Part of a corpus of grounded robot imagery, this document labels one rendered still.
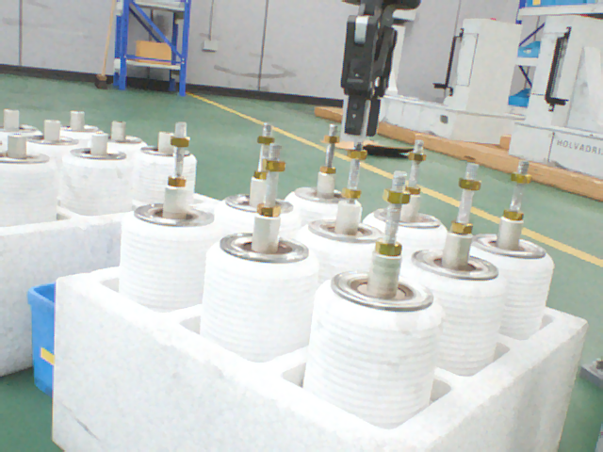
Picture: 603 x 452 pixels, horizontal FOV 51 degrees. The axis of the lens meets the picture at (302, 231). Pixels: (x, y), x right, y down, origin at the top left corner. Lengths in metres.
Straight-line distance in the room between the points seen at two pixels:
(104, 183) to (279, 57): 6.42
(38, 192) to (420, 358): 0.54
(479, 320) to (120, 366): 0.31
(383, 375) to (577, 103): 3.12
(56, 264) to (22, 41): 6.07
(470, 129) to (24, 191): 3.45
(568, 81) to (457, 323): 3.01
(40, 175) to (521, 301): 0.57
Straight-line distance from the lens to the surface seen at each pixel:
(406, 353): 0.44
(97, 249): 0.87
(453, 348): 0.55
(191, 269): 0.59
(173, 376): 0.54
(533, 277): 0.65
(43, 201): 0.85
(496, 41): 4.11
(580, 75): 3.52
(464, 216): 0.56
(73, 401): 0.68
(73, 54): 6.87
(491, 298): 0.55
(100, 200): 0.90
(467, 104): 4.03
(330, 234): 0.61
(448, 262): 0.56
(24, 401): 0.81
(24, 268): 0.82
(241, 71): 7.14
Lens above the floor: 0.40
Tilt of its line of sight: 14 degrees down
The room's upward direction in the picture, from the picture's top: 7 degrees clockwise
